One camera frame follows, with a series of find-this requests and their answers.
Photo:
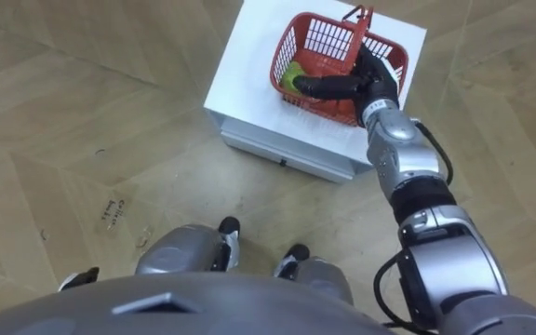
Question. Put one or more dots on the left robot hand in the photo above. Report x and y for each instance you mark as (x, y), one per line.
(82, 278)

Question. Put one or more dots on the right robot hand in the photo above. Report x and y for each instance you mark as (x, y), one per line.
(375, 86)

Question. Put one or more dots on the red plastic basket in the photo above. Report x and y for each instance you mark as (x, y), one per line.
(317, 62)

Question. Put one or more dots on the green soft toy fruit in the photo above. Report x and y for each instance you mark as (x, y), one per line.
(291, 76)

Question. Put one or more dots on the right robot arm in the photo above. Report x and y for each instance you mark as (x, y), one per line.
(454, 270)

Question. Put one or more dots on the robot legs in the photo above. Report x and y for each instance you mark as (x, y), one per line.
(179, 251)

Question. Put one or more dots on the robot body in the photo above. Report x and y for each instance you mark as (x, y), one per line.
(203, 316)

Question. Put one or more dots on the white bedside cabinet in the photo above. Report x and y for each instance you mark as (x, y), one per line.
(245, 93)

